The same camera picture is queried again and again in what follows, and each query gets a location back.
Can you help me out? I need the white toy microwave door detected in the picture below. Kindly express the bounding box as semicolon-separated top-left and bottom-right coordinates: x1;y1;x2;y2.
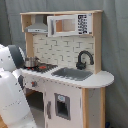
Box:
47;15;78;37

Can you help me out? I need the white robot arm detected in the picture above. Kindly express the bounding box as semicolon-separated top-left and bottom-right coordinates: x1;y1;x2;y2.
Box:
0;44;37;128

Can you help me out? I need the wooden toy kitchen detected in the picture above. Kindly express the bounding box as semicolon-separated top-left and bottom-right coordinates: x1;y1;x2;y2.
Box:
21;10;114;128

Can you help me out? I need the grey toy sink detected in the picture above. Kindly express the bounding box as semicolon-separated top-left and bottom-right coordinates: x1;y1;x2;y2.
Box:
52;67;92;81

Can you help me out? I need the black toy faucet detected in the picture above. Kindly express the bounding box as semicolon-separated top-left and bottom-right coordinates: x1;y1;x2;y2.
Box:
75;50;95;71

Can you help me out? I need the black toy stovetop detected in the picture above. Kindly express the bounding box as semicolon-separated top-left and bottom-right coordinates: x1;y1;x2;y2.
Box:
24;63;56;73

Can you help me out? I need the small steel pot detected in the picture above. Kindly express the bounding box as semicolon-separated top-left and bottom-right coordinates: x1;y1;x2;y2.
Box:
25;57;38;67

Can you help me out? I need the red right stove knob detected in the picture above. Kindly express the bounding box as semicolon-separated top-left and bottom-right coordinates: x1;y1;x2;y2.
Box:
31;81;37;87

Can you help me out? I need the grey ice dispenser panel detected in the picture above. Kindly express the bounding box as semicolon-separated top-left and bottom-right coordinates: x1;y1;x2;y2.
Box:
54;93;71;120

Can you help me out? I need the grey range hood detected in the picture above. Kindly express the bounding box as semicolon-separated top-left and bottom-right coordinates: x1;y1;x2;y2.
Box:
25;15;48;33

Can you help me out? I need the grey cabinet door handle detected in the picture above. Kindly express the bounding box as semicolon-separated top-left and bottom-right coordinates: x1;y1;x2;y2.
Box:
47;101;51;119

